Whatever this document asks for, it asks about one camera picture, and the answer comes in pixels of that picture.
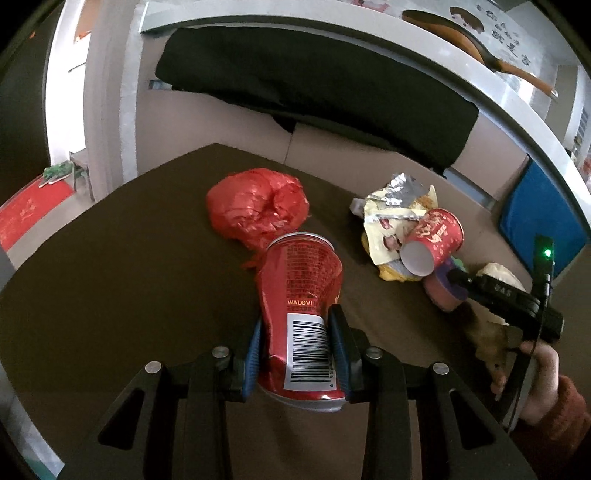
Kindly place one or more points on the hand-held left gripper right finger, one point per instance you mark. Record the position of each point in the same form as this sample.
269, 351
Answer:
339, 355

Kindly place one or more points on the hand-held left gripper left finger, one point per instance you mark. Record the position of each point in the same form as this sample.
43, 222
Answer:
253, 355

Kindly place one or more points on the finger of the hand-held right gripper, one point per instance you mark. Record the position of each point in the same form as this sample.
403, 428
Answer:
498, 293

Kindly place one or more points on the red drink can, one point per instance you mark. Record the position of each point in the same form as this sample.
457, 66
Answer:
300, 295

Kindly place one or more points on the yellow snack wrapper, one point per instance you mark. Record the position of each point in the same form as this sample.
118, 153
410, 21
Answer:
385, 230

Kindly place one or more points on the person's right forearm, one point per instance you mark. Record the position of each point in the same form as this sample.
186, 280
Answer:
563, 434

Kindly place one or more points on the person's right hand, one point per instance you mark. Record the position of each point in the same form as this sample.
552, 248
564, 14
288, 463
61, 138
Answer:
545, 378

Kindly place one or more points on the red paper cup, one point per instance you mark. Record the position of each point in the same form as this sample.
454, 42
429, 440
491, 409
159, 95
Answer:
438, 235

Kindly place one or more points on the blue cloth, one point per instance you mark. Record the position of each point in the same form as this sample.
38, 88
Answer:
535, 212

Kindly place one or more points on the red plastic bag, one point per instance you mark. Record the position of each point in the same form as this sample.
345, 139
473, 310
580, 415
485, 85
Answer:
254, 207

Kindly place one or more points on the small stool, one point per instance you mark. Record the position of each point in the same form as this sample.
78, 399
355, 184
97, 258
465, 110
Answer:
81, 168

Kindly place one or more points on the red door mat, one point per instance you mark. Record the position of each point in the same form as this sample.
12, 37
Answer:
27, 212

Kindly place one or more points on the wooden spoon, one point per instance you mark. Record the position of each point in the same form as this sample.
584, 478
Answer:
443, 30

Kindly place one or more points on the black cloth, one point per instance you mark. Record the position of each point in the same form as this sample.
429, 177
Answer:
314, 87

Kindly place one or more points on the green slippers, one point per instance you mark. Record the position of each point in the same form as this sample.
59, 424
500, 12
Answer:
55, 171

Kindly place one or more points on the black door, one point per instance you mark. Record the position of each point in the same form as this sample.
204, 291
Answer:
27, 115

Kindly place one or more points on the cartoon wall poster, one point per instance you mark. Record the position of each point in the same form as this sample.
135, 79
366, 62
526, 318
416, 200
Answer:
503, 41

